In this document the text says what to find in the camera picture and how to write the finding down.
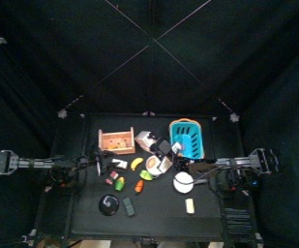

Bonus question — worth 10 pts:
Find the black cube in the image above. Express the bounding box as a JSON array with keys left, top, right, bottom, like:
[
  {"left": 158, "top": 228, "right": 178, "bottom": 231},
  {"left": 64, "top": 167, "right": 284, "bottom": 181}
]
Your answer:
[{"left": 154, "top": 139, "right": 174, "bottom": 156}]

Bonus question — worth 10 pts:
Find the orange toy carrot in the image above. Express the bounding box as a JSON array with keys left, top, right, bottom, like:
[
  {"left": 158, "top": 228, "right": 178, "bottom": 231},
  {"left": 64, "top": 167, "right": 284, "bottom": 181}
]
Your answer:
[{"left": 134, "top": 179, "right": 146, "bottom": 195}]

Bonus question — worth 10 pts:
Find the green and yellow toy corn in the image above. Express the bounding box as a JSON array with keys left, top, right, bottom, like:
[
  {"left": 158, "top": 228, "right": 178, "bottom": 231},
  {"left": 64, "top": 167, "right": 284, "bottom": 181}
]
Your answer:
[{"left": 114, "top": 176, "right": 127, "bottom": 192}]

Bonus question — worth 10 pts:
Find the yellow toy banana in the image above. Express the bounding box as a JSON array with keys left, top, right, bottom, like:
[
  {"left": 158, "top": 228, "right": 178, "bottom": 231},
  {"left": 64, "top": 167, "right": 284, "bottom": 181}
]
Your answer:
[{"left": 130, "top": 157, "right": 146, "bottom": 171}]

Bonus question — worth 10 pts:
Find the green toy lime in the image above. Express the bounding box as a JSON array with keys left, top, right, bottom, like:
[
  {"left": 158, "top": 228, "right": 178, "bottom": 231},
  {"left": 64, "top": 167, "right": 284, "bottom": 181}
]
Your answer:
[{"left": 139, "top": 170, "right": 155, "bottom": 182}]

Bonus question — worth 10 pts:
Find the blue plastic basket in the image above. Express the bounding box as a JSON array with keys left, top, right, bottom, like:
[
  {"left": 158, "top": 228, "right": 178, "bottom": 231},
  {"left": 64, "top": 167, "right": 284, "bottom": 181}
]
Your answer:
[{"left": 168, "top": 117, "right": 206, "bottom": 161}]

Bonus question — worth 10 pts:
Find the dark green toy block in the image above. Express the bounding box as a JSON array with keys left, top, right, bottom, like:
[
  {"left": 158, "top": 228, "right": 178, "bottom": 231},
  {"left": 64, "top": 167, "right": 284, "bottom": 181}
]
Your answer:
[{"left": 122, "top": 197, "right": 138, "bottom": 217}]

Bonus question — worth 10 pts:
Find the black round plate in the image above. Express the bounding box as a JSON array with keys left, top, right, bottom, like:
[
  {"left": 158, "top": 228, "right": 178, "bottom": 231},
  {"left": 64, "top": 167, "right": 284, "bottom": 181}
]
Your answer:
[{"left": 98, "top": 194, "right": 120, "bottom": 217}]

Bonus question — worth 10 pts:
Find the white toy waffle grid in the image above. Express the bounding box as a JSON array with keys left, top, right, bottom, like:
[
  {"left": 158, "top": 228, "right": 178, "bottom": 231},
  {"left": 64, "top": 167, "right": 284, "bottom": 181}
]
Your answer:
[{"left": 158, "top": 156, "right": 175, "bottom": 173}]

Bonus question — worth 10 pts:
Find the small white card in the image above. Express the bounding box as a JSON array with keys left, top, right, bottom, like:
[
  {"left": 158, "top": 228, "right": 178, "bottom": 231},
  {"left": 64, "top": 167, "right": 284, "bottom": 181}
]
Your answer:
[{"left": 171, "top": 141, "right": 183, "bottom": 154}]

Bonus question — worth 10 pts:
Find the white toy pan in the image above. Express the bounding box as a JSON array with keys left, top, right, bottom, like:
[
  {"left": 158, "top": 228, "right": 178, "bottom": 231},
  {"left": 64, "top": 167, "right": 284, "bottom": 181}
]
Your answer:
[{"left": 172, "top": 170, "right": 210, "bottom": 195}]

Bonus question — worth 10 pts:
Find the toy cleaver with white blade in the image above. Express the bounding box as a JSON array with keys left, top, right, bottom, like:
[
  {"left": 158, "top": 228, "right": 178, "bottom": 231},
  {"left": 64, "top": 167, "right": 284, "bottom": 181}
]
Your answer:
[{"left": 107, "top": 158, "right": 130, "bottom": 171}]

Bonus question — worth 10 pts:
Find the white and brown toy box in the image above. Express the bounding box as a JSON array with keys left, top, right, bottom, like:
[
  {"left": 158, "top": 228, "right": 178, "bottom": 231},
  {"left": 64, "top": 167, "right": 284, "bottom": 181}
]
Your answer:
[{"left": 134, "top": 130, "right": 158, "bottom": 153}]

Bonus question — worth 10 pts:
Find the pale yellow butter stick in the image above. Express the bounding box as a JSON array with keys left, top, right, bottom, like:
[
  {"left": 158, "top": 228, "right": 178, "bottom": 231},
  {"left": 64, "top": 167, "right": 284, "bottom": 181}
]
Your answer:
[{"left": 184, "top": 198, "right": 196, "bottom": 215}]

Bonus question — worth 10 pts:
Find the wooden crate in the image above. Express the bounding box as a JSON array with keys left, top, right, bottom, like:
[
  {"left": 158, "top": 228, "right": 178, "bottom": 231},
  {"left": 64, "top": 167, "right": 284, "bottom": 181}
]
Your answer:
[{"left": 98, "top": 126, "right": 138, "bottom": 156}]

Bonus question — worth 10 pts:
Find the white cup with brown filling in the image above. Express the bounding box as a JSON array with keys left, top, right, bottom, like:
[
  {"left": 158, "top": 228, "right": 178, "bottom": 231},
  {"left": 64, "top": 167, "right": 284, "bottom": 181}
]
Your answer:
[{"left": 144, "top": 154, "right": 164, "bottom": 177}]

